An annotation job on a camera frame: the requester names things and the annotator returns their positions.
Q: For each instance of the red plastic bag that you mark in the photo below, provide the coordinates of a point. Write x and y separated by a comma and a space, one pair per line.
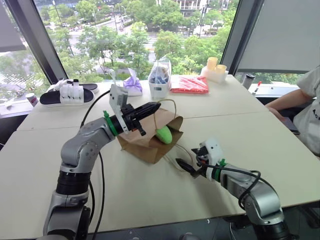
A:
190, 85

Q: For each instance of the black and white slipper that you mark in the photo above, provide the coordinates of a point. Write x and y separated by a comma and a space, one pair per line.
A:
50, 98
88, 86

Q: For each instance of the white cup holder block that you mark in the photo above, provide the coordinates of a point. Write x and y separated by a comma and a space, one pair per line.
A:
212, 73

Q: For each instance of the brown paper bag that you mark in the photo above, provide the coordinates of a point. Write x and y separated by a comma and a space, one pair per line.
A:
140, 145

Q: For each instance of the green plush toy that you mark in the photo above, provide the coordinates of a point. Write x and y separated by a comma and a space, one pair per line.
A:
165, 135

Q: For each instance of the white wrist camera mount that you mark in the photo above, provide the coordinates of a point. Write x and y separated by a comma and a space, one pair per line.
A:
212, 150
115, 98

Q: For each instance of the white bin with mixed items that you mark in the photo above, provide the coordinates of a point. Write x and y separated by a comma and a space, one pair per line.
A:
158, 82

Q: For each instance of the purple tied plastic bag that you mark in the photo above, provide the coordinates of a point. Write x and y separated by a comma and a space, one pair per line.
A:
132, 83

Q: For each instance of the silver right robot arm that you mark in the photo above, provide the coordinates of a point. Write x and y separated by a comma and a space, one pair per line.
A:
262, 200

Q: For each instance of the dark laptop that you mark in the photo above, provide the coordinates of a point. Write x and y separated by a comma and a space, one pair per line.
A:
291, 126

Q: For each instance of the dark window pillar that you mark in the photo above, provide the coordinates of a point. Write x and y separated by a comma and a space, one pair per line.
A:
232, 35
35, 37

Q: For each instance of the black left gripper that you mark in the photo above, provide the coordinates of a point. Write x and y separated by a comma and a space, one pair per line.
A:
128, 115

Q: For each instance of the white jar with pink label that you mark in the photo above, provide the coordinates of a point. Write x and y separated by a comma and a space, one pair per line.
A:
32, 99

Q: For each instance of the person's right hand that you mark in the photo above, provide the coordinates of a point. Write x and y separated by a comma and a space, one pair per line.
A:
277, 113

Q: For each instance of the person's right forearm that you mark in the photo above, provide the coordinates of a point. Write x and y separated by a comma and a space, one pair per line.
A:
290, 98

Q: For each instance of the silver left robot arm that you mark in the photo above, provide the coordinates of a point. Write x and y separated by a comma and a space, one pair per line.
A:
82, 147

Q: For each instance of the red pen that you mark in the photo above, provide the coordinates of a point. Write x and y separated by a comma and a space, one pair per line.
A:
257, 87

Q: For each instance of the yellow plastic cup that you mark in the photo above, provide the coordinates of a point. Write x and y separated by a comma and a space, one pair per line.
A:
212, 63
221, 70

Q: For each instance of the dark grey thermos cup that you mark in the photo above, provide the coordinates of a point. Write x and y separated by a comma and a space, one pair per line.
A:
249, 81

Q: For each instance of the person in white t-shirt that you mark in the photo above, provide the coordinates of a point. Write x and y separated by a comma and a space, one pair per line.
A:
310, 117

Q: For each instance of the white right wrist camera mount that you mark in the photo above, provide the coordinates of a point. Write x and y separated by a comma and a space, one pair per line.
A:
212, 150

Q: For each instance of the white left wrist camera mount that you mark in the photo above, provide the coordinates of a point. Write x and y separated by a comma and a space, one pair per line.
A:
115, 98

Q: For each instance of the grey roller blind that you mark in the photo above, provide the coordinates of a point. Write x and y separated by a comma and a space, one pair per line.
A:
285, 35
10, 27

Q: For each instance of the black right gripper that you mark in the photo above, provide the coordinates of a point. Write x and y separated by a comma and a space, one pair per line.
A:
201, 160

